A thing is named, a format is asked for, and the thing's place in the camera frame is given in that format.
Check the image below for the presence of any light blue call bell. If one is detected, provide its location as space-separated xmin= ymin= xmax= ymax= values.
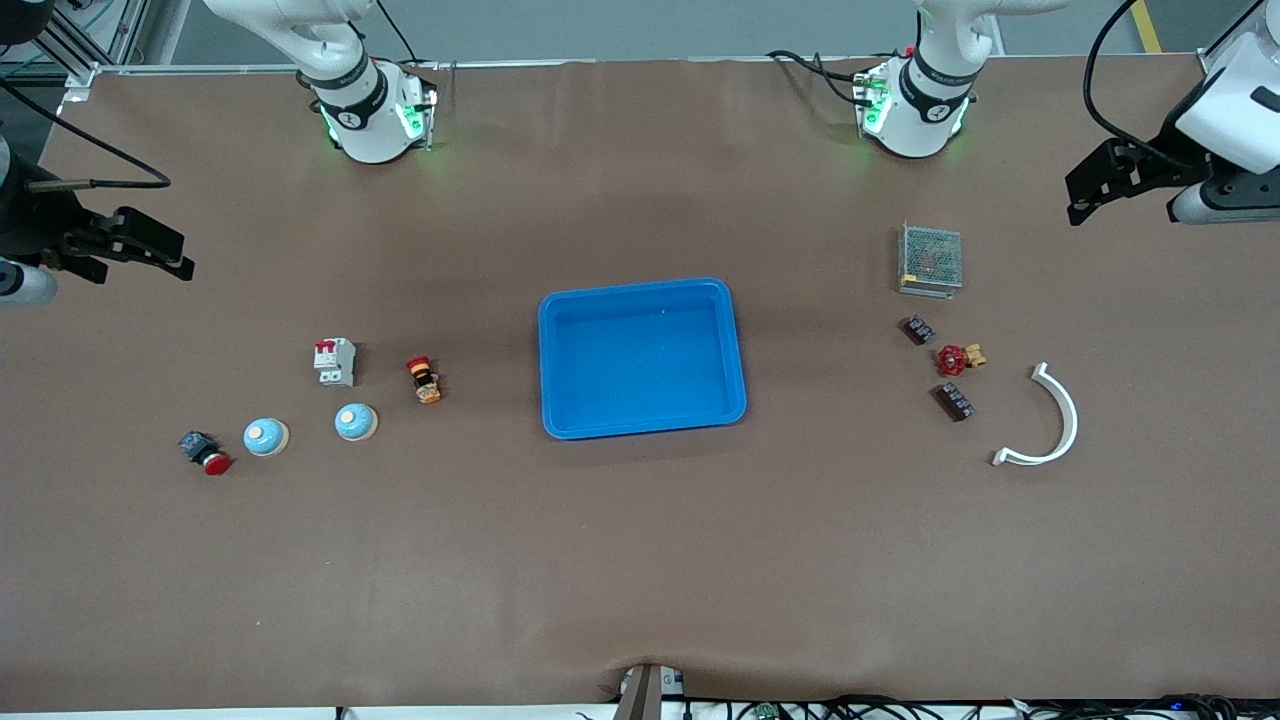
xmin=334 ymin=402 xmax=379 ymax=443
xmin=243 ymin=416 xmax=291 ymax=459

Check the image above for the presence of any metal mesh power supply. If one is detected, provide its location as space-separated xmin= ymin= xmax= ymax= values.
xmin=897 ymin=223 xmax=964 ymax=299

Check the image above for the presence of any red black emergency button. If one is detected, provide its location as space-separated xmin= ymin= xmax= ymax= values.
xmin=178 ymin=430 xmax=234 ymax=477

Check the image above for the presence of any white red circuit breaker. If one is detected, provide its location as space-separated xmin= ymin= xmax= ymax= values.
xmin=313 ymin=338 xmax=357 ymax=388

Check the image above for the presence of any white curved pipe clamp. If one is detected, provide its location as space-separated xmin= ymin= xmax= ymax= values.
xmin=991 ymin=362 xmax=1080 ymax=468

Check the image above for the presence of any orange red push button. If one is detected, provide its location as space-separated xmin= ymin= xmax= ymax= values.
xmin=405 ymin=355 xmax=443 ymax=405

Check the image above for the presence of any brown table mat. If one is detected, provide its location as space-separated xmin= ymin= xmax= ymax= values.
xmin=0 ymin=58 xmax=1280 ymax=713

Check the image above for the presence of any blue plastic tray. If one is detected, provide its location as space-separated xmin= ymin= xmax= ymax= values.
xmin=538 ymin=277 xmax=749 ymax=441

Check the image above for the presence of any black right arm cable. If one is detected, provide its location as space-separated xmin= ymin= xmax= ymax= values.
xmin=0 ymin=78 xmax=173 ymax=193

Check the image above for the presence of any aluminium frame profile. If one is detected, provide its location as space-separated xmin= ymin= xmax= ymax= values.
xmin=40 ymin=0 xmax=151 ymax=96
xmin=1195 ymin=35 xmax=1241 ymax=77

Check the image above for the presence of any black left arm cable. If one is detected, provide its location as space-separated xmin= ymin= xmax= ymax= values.
xmin=1084 ymin=0 xmax=1206 ymax=167

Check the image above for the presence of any black arm base cable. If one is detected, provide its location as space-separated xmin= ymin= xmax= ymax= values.
xmin=766 ymin=48 xmax=871 ymax=106

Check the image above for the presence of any metal table edge bracket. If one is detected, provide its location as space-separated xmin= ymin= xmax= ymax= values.
xmin=612 ymin=664 xmax=687 ymax=720

